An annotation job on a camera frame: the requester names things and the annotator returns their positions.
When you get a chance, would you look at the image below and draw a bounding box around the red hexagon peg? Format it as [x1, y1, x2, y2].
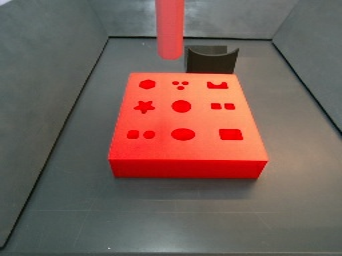
[156, 0, 185, 60]

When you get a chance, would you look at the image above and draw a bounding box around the red shape-sorting box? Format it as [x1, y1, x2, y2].
[109, 73, 269, 179]

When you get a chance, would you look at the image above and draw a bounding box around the dark grey curved block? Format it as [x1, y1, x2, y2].
[185, 45, 240, 74]

